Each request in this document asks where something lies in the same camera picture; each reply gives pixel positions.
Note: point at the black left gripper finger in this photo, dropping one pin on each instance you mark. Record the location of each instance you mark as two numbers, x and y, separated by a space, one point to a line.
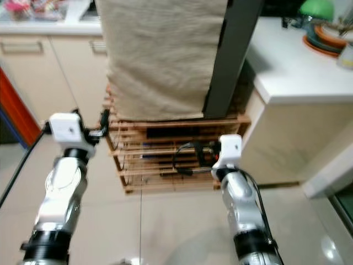
105 118

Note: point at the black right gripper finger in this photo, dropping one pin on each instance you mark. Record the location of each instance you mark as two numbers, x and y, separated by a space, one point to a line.
196 150

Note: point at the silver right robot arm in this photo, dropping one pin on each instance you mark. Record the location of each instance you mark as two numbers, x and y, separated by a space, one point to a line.
242 204

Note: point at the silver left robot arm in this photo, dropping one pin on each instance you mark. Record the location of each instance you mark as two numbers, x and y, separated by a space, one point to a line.
63 187

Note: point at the dark fridge door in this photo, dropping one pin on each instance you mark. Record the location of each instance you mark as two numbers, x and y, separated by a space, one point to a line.
231 61

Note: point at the wooden slatted rack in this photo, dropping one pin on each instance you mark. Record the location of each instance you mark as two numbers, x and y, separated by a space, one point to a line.
165 127

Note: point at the cream kitchen base cabinet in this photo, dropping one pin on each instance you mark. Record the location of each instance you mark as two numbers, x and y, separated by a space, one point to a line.
71 83

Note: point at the white counter side cabinet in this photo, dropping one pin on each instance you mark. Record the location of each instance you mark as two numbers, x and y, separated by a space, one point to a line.
281 143

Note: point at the beige cloth cover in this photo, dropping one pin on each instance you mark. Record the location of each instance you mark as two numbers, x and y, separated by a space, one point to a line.
160 55

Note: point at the tray of packaged snacks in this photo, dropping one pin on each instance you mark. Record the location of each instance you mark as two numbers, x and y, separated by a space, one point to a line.
49 8

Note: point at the pink plastic bowl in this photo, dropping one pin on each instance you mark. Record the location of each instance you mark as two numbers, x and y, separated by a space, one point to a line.
17 8

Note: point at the orange plate stack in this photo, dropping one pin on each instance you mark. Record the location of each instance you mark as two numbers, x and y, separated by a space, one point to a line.
322 40

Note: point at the green bowl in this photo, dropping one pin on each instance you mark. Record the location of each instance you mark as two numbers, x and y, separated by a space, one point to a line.
317 8

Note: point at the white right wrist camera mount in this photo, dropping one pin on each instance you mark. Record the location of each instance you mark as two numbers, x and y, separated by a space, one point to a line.
229 149

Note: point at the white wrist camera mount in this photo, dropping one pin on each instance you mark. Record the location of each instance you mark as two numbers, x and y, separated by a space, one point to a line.
229 149
67 128

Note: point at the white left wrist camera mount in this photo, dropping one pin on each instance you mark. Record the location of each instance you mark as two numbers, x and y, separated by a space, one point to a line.
67 128

